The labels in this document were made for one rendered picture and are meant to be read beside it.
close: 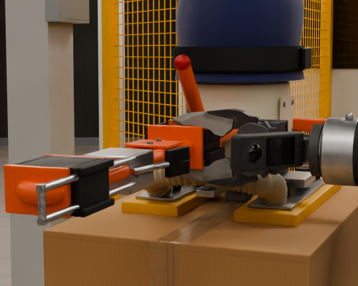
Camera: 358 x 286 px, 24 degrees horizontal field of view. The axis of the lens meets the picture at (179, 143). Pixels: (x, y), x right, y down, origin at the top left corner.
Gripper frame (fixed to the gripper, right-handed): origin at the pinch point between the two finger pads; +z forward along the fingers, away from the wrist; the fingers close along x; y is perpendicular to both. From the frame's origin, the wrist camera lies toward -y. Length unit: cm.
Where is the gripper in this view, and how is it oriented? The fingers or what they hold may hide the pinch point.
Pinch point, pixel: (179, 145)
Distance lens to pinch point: 116.0
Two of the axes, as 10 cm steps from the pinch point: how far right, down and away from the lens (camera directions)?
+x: 0.0, -9.9, -1.1
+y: 3.7, -1.0, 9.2
